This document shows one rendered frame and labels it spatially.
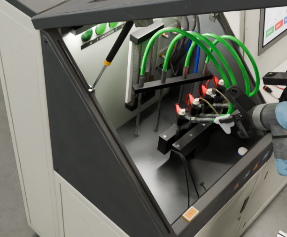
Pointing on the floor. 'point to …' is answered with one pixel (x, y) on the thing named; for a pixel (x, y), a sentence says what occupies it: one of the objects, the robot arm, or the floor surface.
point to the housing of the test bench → (27, 105)
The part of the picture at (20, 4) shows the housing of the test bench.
